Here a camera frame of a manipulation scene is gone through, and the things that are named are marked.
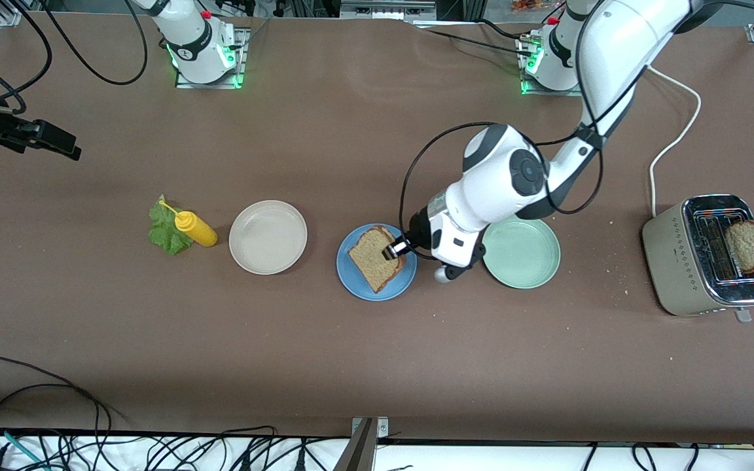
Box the brown bread slice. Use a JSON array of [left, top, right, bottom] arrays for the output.
[[725, 220, 754, 274], [349, 226, 408, 294]]

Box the green lettuce leaf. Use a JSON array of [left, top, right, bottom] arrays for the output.
[[148, 194, 194, 256]]

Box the yellow mustard squeeze bottle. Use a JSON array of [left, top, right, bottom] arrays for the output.
[[158, 200, 219, 248]]

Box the blue round plate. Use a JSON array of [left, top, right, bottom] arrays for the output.
[[336, 224, 418, 302]]

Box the light green round plate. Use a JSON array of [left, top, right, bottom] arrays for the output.
[[481, 218, 561, 289]]

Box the beige round plate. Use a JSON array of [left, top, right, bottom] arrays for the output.
[[228, 200, 308, 275]]

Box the beige metal toaster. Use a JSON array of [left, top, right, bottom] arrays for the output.
[[642, 194, 754, 323]]

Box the grey metal box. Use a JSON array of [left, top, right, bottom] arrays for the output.
[[341, 0, 437, 20]]

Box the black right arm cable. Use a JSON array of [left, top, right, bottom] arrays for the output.
[[0, 0, 149, 115]]

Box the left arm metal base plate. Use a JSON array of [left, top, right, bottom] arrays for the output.
[[518, 33, 582, 97]]

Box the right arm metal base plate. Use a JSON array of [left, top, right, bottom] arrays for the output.
[[175, 27, 247, 89]]

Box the aluminium frame rail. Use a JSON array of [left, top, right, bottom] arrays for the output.
[[334, 417, 391, 471]]

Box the thin black base cable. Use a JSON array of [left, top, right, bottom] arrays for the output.
[[414, 23, 531, 56]]

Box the thick black base cable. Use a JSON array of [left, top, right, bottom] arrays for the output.
[[475, 16, 536, 41]]

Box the tangled black cable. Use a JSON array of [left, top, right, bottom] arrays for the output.
[[148, 425, 351, 471]]

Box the long looping black cable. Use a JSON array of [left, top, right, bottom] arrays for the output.
[[0, 357, 113, 471]]

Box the white toaster power cord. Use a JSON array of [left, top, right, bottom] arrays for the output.
[[642, 65, 702, 220]]

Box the teal cable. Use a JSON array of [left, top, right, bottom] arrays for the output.
[[0, 425, 47, 470]]

